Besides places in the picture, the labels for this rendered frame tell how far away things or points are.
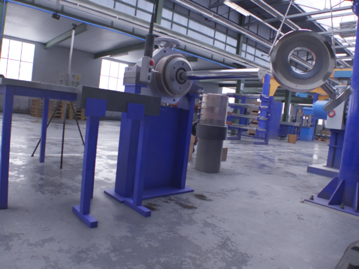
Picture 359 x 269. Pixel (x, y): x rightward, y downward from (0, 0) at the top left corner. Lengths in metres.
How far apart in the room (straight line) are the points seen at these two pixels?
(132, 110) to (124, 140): 0.47
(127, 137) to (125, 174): 0.31
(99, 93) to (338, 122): 4.19
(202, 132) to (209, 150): 0.26
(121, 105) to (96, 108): 0.18
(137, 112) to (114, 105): 0.18
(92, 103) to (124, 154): 0.70
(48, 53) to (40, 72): 0.94
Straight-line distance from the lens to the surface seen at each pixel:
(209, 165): 3.74
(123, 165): 2.32
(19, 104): 13.51
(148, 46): 1.39
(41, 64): 13.85
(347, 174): 3.09
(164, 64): 2.27
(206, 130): 3.65
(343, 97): 1.69
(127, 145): 2.26
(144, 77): 1.36
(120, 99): 1.84
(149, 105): 1.98
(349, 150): 3.08
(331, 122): 5.18
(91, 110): 1.74
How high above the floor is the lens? 0.76
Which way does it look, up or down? 3 degrees down
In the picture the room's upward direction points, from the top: 6 degrees clockwise
